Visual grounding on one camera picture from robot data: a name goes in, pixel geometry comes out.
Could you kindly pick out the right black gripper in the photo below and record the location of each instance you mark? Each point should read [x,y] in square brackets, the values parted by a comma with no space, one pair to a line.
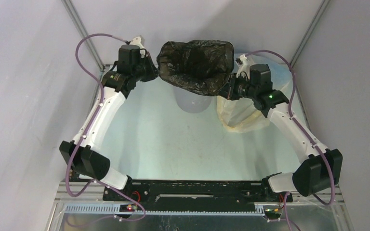
[231,88]

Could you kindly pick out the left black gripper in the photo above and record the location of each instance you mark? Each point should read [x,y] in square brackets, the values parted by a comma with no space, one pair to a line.
[153,70]

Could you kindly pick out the black plastic trash bag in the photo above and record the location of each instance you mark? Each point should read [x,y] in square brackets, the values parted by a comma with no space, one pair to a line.
[202,67]

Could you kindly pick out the grey plastic trash bin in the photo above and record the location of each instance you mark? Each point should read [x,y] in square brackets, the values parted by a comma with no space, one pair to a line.
[191,102]

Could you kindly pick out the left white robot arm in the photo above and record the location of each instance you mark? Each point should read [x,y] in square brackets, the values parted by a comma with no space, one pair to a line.
[83,152]

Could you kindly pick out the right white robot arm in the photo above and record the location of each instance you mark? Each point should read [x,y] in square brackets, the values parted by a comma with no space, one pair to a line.
[320,166]

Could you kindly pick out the yellow translucent trash bag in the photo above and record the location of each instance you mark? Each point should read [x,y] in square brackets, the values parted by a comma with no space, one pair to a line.
[240,116]

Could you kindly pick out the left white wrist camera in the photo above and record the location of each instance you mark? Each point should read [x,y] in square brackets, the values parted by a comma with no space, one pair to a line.
[138,43]

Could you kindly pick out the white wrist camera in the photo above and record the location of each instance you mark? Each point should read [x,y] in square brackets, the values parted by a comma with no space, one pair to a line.
[138,43]
[244,63]

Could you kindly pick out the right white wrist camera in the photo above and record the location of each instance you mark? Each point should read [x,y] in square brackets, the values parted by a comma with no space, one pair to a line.
[244,63]

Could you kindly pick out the left aluminium frame post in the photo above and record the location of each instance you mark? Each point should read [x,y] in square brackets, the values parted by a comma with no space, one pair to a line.
[82,31]

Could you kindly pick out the aluminium frame post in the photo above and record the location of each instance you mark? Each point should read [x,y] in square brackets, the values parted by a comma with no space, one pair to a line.
[82,31]
[310,30]

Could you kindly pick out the right aluminium frame post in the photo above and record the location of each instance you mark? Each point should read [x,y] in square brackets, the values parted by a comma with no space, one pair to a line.
[310,30]

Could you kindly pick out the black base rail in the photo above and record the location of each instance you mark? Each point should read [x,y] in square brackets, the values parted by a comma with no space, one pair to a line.
[201,195]

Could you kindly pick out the grey slotted cable duct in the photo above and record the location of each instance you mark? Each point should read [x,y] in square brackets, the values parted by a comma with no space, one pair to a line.
[112,209]

